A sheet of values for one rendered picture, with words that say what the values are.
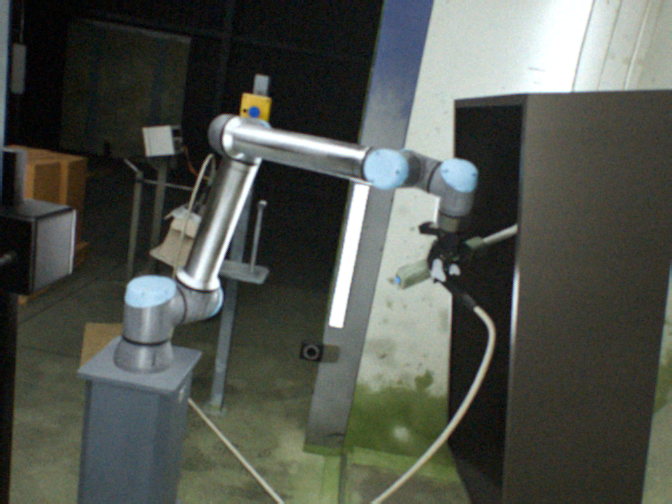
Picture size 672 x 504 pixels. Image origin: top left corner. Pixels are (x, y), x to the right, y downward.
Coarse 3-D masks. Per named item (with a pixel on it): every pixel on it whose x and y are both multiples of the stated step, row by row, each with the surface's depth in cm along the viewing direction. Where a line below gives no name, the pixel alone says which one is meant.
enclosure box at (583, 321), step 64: (512, 128) 176; (576, 128) 117; (640, 128) 118; (512, 192) 181; (576, 192) 120; (640, 192) 121; (512, 256) 186; (576, 256) 124; (640, 256) 125; (512, 320) 129; (576, 320) 128; (640, 320) 128; (448, 384) 194; (512, 384) 131; (576, 384) 132; (640, 384) 132; (448, 448) 198; (512, 448) 135; (576, 448) 136; (640, 448) 137
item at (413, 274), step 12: (516, 228) 175; (468, 240) 169; (480, 240) 168; (492, 240) 171; (468, 252) 165; (480, 252) 168; (408, 264) 163; (420, 264) 160; (396, 276) 159; (408, 276) 157; (420, 276) 159; (456, 288) 154; (468, 300) 152
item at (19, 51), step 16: (16, 0) 904; (16, 16) 923; (16, 32) 942; (16, 48) 881; (16, 64) 887; (16, 80) 893; (16, 96) 1052; (16, 112) 1077; (16, 128) 1053; (16, 144) 1060
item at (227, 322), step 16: (256, 80) 246; (256, 176) 260; (240, 224) 261; (240, 240) 262; (240, 256) 264; (224, 304) 270; (224, 320) 272; (224, 336) 274; (224, 352) 275; (224, 368) 277; (224, 384) 280
